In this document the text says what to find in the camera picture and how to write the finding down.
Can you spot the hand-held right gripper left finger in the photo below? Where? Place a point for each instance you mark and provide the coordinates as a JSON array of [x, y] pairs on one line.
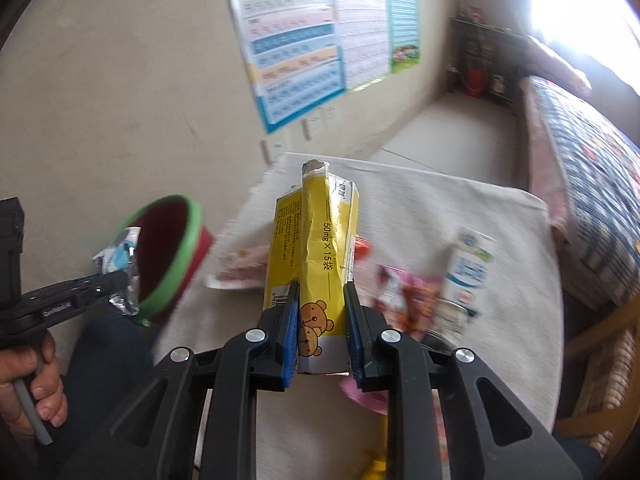
[[289, 340]]

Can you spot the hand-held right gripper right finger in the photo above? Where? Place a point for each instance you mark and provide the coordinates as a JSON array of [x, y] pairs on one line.
[[352, 340]]

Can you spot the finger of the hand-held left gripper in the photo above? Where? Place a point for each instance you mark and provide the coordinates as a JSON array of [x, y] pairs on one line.
[[102, 284]]

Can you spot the silver blue foil wrapper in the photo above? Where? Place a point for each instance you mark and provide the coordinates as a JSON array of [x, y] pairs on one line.
[[122, 255]]

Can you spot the red bowl with green rim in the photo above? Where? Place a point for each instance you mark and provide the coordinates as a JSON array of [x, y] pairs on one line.
[[165, 250]]

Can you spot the yellow bear print carton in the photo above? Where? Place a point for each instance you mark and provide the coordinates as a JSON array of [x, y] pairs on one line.
[[320, 240]]

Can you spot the person's left hand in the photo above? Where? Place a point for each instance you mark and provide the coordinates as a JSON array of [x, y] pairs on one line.
[[47, 390]]

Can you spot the pink snack packet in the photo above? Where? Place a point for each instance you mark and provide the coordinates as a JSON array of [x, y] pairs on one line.
[[405, 300]]

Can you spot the person's dark pants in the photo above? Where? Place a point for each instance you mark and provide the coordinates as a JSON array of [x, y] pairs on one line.
[[100, 360]]

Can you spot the pink flat wrapper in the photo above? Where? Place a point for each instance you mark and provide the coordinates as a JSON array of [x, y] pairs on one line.
[[240, 265]]

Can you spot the white blue milk carton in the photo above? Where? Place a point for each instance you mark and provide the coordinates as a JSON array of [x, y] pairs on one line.
[[467, 275]]

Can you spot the white table cloth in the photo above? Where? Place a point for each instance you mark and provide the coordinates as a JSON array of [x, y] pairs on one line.
[[450, 200]]

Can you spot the pink bed sheet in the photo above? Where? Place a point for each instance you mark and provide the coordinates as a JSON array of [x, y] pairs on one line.
[[542, 170]]

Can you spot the wooden chair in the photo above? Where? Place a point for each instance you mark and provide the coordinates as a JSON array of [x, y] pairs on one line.
[[610, 360]]

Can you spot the red bucket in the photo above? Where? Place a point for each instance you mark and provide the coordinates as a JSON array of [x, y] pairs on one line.
[[474, 80]]

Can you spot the dark storage shelf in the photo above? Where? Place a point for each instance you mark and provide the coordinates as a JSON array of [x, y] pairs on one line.
[[487, 45]]

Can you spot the blue chart wall poster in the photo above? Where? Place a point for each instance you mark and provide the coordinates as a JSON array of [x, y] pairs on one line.
[[290, 45]]

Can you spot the white chart wall poster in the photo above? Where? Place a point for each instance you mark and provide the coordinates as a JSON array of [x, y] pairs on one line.
[[362, 25]]

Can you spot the green bordered wall poster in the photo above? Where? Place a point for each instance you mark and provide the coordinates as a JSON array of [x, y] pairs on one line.
[[402, 20]]

